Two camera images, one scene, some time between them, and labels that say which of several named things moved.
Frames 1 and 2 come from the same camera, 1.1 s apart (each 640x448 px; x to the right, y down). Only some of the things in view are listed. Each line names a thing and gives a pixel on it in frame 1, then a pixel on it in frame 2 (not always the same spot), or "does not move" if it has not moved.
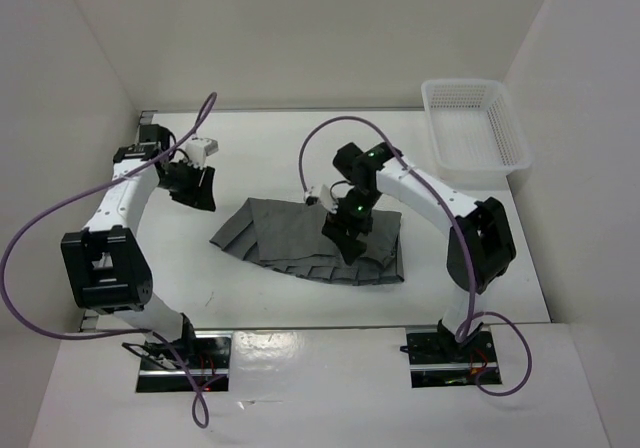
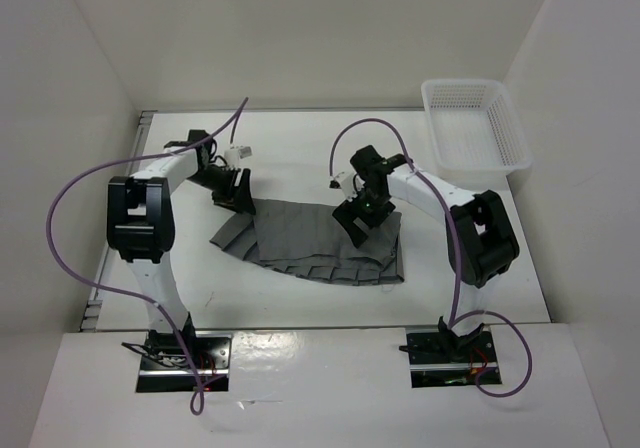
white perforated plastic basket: (477, 136) does not move
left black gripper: (201, 197) → (236, 197)
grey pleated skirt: (288, 235) does not move
